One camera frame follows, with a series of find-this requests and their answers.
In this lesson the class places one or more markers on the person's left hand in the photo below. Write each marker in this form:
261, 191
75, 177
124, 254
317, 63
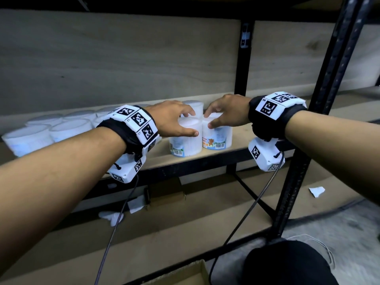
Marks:
166, 118

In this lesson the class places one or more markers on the person's right hand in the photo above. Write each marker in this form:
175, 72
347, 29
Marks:
233, 111

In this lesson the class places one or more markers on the person's left thumb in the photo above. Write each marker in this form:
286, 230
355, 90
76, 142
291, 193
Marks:
188, 132

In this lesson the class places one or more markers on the person's right thumb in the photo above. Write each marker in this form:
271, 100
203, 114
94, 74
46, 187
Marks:
216, 123

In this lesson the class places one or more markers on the white tub with blue label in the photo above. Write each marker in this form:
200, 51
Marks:
185, 145

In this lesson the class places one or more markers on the white tub with bear label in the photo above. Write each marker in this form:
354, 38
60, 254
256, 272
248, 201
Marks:
218, 138

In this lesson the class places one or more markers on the person's right forearm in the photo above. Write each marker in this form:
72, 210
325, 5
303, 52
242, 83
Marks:
335, 142

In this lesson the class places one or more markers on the person's left forearm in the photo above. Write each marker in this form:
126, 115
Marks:
59, 181

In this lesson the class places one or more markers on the wooden shelf board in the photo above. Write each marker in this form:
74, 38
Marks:
237, 149
204, 218

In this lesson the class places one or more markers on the white paper scrap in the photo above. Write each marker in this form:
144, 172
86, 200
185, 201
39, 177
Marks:
136, 204
111, 218
317, 192

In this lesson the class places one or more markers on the plywood back panel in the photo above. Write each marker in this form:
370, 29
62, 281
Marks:
118, 56
285, 56

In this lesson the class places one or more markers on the black metal shelving rack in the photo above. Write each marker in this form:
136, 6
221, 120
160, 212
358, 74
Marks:
335, 71

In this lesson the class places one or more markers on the brown cardboard box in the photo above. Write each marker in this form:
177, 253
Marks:
187, 274

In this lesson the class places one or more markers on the person's black trouser leg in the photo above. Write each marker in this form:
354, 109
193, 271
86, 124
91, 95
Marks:
288, 264

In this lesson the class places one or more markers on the group of white lidded tubs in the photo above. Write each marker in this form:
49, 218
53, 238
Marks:
29, 138

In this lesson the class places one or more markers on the right wrist camera with markers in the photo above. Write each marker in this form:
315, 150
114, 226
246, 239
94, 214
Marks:
268, 115

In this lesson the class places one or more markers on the wrist camera with markers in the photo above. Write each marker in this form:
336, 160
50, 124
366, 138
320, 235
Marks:
135, 121
268, 115

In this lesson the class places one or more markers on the left wrist camera with markers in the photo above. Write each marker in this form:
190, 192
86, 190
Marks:
135, 121

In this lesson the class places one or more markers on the pale label on rack post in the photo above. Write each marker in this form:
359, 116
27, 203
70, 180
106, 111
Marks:
245, 35

